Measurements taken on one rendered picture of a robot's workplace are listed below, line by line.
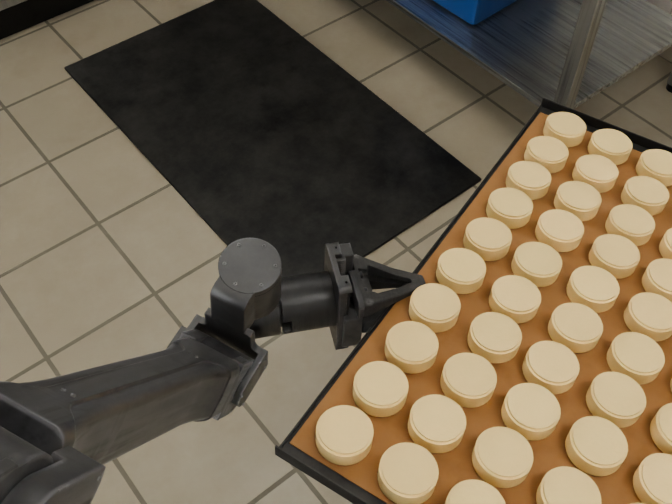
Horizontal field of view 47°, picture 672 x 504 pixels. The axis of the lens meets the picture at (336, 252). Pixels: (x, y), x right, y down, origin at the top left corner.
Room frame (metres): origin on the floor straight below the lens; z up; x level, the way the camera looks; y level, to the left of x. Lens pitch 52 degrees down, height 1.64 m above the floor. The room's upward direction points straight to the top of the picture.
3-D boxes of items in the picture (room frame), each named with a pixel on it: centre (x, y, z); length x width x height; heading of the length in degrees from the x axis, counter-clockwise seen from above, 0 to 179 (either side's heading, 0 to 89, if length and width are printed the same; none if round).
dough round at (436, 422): (0.30, -0.09, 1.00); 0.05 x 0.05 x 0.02
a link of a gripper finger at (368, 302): (0.46, -0.05, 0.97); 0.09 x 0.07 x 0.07; 102
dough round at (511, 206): (0.58, -0.20, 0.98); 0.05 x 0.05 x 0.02
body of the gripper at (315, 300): (0.45, 0.02, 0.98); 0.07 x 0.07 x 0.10; 12
